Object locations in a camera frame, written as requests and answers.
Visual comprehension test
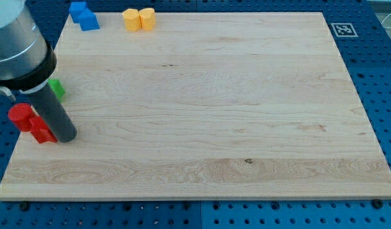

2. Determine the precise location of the white fiducial marker tag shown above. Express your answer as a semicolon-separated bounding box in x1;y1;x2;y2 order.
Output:
331;22;358;38

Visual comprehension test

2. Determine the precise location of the red angular block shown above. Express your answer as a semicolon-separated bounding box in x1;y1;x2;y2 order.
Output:
29;116;57;143

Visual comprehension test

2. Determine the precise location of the blue block rear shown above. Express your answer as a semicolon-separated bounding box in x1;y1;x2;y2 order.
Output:
69;1;87;23

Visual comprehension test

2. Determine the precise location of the green block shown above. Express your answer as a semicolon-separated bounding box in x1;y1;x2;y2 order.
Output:
48;79;66;102

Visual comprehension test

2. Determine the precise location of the wooden board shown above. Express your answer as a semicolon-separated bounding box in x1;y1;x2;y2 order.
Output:
0;12;391;201

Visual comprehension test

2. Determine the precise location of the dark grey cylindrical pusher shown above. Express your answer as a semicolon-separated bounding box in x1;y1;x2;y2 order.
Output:
20;81;77;142

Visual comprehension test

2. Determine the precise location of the red cylinder block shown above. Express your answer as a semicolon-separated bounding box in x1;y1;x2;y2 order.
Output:
8;103;36;132

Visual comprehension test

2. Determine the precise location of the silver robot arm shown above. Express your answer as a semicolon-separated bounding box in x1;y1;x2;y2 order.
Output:
0;0;57;101

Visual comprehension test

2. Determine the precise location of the yellow hexagon block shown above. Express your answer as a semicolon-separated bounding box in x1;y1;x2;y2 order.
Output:
122;8;141;32

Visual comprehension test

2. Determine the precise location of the blue block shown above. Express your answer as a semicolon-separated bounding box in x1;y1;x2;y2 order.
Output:
69;1;87;23
77;8;100;31

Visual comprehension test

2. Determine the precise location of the yellow rounded block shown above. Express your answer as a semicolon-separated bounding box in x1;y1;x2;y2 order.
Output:
139;8;156;31

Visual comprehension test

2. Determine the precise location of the blue block front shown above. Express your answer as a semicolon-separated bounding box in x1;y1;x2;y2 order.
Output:
77;8;100;31

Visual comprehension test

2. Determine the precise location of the white cable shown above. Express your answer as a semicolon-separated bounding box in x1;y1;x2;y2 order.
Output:
380;8;391;30

